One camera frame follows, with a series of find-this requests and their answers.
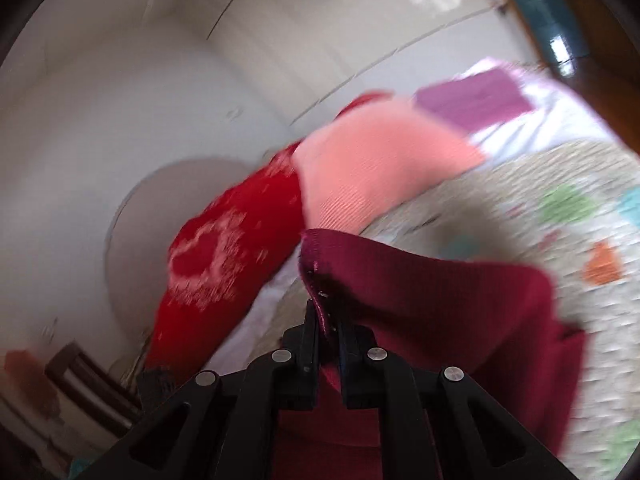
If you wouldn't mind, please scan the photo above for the teal window frame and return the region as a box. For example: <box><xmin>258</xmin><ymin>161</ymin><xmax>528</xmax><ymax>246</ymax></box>
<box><xmin>486</xmin><ymin>0</ymin><xmax>587</xmax><ymax>80</ymax></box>

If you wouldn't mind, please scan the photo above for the maroon garment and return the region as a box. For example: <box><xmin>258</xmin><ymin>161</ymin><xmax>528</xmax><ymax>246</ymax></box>
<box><xmin>272</xmin><ymin>228</ymin><xmax>588</xmax><ymax>480</ymax></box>

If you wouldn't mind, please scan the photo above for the orange object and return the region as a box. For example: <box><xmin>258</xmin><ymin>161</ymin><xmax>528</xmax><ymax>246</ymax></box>
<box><xmin>4</xmin><ymin>349</ymin><xmax>60</xmax><ymax>417</ymax></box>

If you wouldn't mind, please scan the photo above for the purple and white patchwork cloth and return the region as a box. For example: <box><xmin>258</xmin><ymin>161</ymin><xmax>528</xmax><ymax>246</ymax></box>
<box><xmin>414</xmin><ymin>57</ymin><xmax>617</xmax><ymax>162</ymax></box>

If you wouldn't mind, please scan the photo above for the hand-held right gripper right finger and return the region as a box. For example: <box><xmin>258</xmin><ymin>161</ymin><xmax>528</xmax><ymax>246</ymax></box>
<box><xmin>338</xmin><ymin>317</ymin><xmax>577</xmax><ymax>480</ymax></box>

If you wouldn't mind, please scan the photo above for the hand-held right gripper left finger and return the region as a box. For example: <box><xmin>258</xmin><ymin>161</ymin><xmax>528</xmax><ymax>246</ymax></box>
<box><xmin>75</xmin><ymin>299</ymin><xmax>322</xmax><ymax>480</ymax></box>

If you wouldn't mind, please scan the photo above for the white bedsheet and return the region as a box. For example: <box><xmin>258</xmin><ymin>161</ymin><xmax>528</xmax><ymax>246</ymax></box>
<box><xmin>207</xmin><ymin>255</ymin><xmax>306</xmax><ymax>378</ymax></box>

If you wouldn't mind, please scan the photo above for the bright red patterned cloth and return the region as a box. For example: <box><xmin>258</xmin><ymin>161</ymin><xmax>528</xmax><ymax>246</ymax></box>
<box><xmin>144</xmin><ymin>91</ymin><xmax>392</xmax><ymax>382</ymax></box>

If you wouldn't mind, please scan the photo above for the wooden door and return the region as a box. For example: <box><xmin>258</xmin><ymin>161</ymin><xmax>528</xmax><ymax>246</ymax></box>
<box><xmin>520</xmin><ymin>0</ymin><xmax>640</xmax><ymax>157</ymax></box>

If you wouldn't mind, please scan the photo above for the salmon pink cloth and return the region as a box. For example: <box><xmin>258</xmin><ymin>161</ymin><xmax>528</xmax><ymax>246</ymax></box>
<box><xmin>291</xmin><ymin>97</ymin><xmax>487</xmax><ymax>237</ymax></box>

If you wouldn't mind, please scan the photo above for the blanket with coloured hearts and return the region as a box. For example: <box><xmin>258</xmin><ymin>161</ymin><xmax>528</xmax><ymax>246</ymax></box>
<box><xmin>210</xmin><ymin>139</ymin><xmax>640</xmax><ymax>480</ymax></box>

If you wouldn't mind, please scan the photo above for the teal object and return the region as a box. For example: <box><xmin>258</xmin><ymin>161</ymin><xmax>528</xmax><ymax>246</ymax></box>
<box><xmin>69</xmin><ymin>459</ymin><xmax>103</xmax><ymax>480</ymax></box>

